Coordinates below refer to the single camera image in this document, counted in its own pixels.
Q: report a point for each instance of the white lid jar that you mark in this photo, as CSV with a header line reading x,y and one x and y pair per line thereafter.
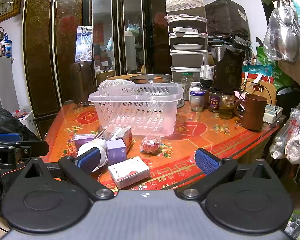
x,y
195,86

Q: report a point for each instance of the dark brown wardrobe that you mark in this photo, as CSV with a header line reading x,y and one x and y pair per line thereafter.
x,y
45,55

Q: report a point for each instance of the white plate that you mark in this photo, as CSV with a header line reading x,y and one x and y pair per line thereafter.
x,y
187,46

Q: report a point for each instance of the plastic bag with white items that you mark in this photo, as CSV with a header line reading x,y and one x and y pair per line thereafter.
x,y
293,140

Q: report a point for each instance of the black plastic bag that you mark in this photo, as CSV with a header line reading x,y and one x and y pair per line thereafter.
x,y
7,122

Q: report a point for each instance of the small dark jar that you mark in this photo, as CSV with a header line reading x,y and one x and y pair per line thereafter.
x,y
204,95

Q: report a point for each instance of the green shopping bag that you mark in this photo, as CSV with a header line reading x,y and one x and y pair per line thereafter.
x,y
280,77

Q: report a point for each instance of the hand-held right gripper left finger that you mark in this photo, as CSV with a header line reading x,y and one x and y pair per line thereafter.
x,y
86,159

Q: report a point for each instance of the purple label dark jar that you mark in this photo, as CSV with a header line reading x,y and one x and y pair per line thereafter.
x,y
214,100

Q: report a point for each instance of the printed plastic bag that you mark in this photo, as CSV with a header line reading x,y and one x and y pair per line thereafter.
x,y
296,225

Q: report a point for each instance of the metal bowl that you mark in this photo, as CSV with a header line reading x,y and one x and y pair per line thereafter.
x,y
150,78

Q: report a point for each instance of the white round bottle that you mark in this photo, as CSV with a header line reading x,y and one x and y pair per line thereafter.
x,y
92,145

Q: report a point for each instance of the keys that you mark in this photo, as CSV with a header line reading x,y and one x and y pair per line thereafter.
x,y
81,104

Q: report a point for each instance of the cube purple box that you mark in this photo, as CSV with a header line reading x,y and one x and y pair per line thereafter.
x,y
116,151

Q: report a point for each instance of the clear plastic basket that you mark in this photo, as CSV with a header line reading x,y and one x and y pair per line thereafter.
x,y
140,110

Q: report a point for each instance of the hanging printed packet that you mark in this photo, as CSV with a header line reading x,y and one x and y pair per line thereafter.
x,y
84,45

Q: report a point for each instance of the blue lid glass jar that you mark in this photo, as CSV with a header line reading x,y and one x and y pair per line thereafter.
x,y
197,101

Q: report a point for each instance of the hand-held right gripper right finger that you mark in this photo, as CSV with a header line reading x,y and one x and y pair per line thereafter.
x,y
207,161

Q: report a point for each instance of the white cardboard box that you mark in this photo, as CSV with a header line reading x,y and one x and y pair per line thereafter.
x,y
28,121

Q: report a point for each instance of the orange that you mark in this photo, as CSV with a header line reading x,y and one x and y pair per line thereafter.
x,y
158,77

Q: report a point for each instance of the red gift bag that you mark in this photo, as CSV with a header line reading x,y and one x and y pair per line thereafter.
x,y
265,78

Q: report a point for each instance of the red patterned tablecloth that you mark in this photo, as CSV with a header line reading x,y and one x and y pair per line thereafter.
x,y
202,135

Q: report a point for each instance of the brown and white box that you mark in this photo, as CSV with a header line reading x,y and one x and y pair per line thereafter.
x,y
125,138

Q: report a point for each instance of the brown chair back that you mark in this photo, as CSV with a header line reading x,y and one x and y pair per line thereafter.
x,y
82,82

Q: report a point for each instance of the dark bottle with white label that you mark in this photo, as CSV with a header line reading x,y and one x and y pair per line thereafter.
x,y
206,73

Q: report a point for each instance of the tall black container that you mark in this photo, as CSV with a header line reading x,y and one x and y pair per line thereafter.
x,y
227,70

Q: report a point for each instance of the white mesh food cover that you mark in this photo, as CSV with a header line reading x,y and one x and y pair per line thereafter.
x,y
115,85

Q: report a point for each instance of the metal kettle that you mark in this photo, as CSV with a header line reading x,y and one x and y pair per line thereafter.
x,y
1,33

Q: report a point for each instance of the pink and white box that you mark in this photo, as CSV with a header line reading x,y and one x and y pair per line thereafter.
x,y
128,171

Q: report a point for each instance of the plastic bag with metal ladles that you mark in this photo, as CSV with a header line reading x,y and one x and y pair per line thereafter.
x,y
283,37

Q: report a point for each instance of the green lid glass jar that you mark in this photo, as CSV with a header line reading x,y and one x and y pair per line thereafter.
x,y
187,85

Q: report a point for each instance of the white refrigerator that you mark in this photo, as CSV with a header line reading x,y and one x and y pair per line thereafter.
x,y
1,82

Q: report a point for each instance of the teal shopping bag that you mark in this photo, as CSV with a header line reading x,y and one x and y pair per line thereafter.
x,y
256,68

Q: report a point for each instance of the black covered appliance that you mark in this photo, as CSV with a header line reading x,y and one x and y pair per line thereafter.
x,y
226,17

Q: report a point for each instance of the blue bottle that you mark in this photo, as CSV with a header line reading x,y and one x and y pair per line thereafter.
x,y
8,46

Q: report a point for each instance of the white packet stack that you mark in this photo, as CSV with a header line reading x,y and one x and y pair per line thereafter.
x,y
272,112

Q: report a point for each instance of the white stacked food cover tower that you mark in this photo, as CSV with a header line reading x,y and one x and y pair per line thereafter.
x,y
187,60

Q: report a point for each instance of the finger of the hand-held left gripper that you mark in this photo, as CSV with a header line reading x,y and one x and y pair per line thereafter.
x,y
5,137
33,147

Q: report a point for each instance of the black lid yellow liquid jar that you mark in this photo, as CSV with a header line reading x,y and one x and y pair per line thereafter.
x,y
226,106

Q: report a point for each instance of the brown mug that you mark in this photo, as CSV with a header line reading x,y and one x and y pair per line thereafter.
x,y
253,112

